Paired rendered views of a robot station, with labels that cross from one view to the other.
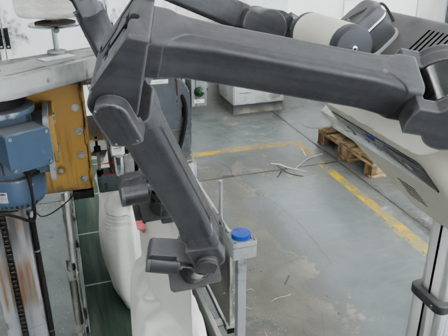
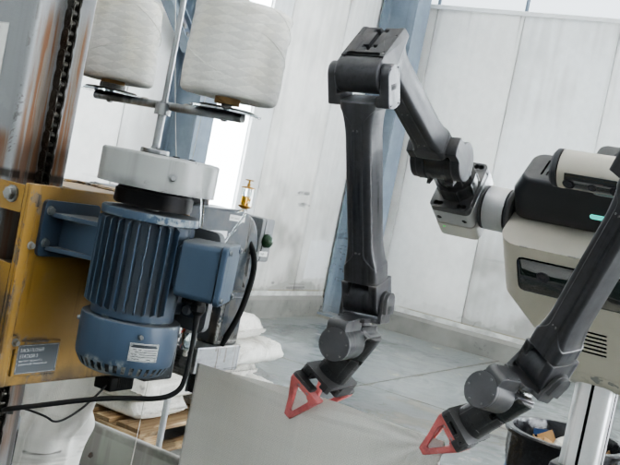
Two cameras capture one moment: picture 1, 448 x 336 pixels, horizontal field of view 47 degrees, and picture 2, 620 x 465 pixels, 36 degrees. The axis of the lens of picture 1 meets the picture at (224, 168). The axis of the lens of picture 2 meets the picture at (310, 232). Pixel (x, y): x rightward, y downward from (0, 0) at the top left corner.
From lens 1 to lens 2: 132 cm
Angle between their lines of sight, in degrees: 45
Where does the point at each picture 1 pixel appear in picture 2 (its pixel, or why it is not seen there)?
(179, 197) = (605, 292)
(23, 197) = (170, 355)
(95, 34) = (374, 130)
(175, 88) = (247, 231)
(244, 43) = not seen: outside the picture
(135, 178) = (355, 320)
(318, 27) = (603, 160)
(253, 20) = (460, 150)
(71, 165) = not seen: hidden behind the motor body
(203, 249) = (566, 364)
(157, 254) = (509, 379)
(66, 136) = not seen: hidden behind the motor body
